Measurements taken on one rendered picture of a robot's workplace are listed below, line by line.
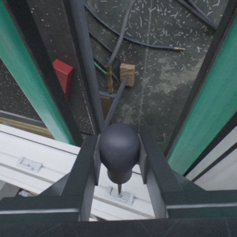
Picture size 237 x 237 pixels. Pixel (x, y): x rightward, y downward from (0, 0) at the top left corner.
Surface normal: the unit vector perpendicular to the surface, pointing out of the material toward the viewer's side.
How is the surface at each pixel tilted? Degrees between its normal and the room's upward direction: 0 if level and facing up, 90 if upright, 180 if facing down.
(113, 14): 0
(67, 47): 0
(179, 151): 0
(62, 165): 90
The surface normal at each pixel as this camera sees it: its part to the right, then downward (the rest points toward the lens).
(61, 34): -0.30, 0.76
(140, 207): -0.01, -0.59
